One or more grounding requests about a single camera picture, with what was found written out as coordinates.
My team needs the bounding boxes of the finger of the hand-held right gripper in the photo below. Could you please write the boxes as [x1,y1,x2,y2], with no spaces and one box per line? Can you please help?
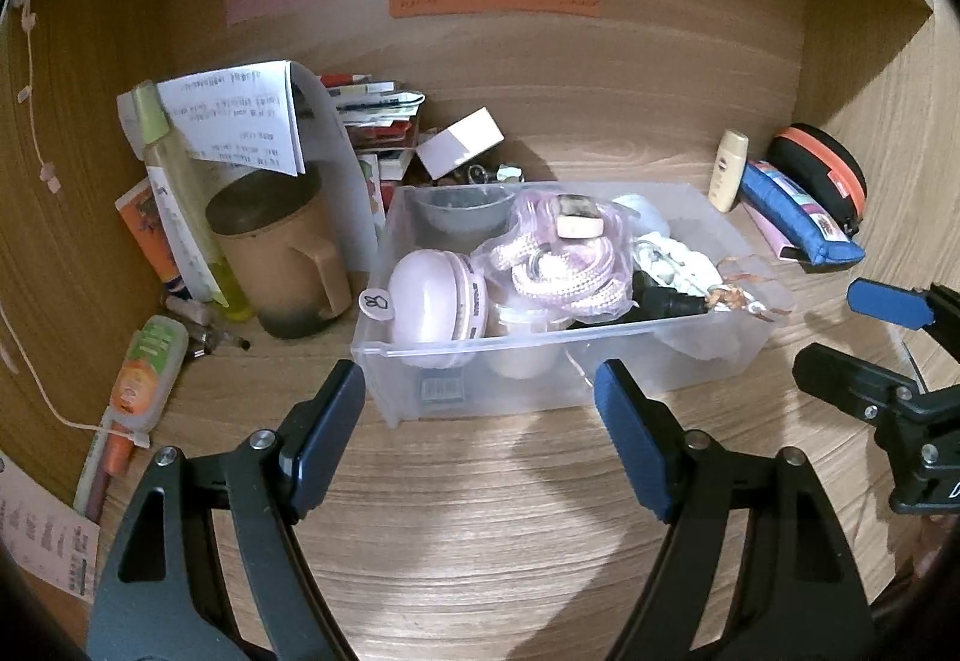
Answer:
[847,278,960,332]
[793,343,960,426]

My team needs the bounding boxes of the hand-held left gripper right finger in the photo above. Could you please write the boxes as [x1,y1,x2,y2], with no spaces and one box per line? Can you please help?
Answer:
[592,359,878,661]

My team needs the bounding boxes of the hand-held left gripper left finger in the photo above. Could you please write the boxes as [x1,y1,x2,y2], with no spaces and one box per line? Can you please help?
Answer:
[86,359,367,661]

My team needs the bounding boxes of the clear plastic storage bin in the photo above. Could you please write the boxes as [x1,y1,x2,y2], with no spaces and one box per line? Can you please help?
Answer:
[351,181,796,429]

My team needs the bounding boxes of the pink round device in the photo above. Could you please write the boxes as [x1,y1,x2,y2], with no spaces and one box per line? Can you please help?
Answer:
[386,248,492,351]

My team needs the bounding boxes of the pink cable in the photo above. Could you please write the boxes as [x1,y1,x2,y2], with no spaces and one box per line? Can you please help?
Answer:
[472,188,638,321]

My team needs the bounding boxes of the wooden desktop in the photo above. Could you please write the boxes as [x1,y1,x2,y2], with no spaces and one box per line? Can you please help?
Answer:
[0,136,960,661]

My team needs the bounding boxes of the clear bag with copper bits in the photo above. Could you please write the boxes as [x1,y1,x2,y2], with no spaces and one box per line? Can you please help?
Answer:
[675,256,796,362]

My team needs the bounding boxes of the blue pencil pouch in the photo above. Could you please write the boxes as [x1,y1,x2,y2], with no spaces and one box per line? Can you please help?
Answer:
[739,160,866,268]

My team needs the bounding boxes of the pink flat case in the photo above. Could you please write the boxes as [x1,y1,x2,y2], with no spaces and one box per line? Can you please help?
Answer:
[742,199,807,263]

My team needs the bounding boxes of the black plug adapter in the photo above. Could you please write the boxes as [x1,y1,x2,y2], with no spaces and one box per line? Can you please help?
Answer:
[630,271,710,324]

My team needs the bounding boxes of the white tape roll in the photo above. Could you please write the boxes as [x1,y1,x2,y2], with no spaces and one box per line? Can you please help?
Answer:
[487,304,563,378]

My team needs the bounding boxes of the black and orange zip case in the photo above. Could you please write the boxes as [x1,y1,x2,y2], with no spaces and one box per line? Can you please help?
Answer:
[769,122,869,238]

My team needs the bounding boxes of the small vials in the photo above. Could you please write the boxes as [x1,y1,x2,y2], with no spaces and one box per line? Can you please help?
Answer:
[165,295,252,358]

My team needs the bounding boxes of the brown mug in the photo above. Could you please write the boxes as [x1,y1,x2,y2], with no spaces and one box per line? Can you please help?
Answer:
[204,169,353,341]

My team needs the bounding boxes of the orange and green tube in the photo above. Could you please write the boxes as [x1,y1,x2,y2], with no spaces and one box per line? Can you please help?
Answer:
[101,316,190,448]

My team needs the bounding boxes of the white crumpled bundle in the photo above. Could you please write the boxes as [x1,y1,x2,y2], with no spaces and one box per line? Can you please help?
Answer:
[611,194,721,291]

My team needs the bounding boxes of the cream bottle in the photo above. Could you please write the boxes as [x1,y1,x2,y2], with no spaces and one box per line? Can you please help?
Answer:
[707,130,749,214]

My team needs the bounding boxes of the orange pen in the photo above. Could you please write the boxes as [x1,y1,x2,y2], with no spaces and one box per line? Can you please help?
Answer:
[73,432,136,519]

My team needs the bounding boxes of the small square white item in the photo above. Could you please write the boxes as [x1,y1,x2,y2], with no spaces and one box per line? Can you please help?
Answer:
[555,194,605,240]

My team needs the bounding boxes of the grey bowl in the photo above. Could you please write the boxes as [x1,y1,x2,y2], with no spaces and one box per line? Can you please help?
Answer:
[416,184,518,238]

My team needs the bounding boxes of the yellow-green bottle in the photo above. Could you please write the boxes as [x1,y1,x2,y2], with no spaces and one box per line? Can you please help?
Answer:
[133,82,257,322]

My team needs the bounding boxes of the orange box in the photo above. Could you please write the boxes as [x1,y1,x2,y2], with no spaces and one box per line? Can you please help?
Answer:
[115,177,185,294]

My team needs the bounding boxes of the metal binder clips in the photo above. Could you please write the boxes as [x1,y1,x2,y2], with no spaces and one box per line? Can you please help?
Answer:
[442,161,526,186]

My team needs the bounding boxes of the printed receipt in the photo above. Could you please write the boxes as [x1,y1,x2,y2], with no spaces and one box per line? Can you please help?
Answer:
[0,458,102,606]

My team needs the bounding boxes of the small white box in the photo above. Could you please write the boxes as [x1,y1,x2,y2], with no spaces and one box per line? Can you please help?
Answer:
[415,107,505,182]

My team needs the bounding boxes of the stack of booklets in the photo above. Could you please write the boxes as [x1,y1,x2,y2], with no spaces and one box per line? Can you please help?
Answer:
[319,74,427,212]

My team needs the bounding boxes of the white printed paper sheet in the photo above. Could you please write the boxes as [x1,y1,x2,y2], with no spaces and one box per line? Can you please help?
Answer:
[157,59,380,272]

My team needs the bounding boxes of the white cord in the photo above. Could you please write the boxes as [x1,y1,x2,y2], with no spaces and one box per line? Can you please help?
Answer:
[0,0,151,441]

